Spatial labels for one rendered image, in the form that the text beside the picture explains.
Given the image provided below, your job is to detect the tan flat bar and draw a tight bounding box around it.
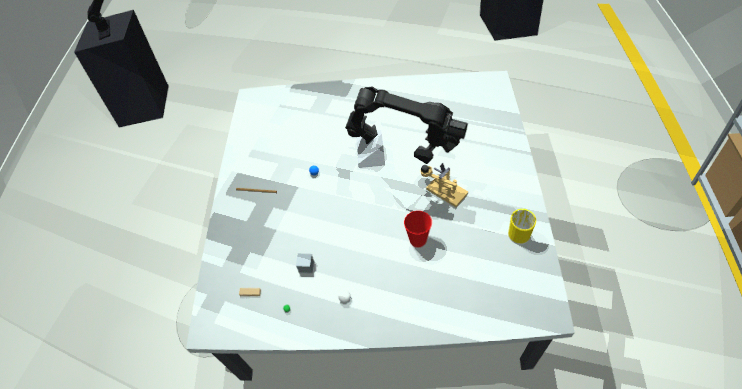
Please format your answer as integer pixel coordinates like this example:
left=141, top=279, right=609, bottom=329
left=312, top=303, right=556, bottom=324
left=239, top=288, right=261, bottom=297

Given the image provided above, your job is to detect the yellow cup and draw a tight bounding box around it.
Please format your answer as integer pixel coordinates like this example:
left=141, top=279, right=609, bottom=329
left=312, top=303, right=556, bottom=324
left=508, top=209, right=536, bottom=245

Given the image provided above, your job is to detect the tan wooden catapult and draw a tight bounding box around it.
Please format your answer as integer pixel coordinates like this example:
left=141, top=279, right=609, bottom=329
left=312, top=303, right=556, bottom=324
left=420, top=163, right=468, bottom=208

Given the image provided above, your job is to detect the white ball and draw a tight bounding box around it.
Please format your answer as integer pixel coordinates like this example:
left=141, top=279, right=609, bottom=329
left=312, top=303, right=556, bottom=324
left=338, top=289, right=350, bottom=303

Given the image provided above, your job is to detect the red cup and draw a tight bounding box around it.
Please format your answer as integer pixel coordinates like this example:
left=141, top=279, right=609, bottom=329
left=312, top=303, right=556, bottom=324
left=404, top=211, right=432, bottom=247

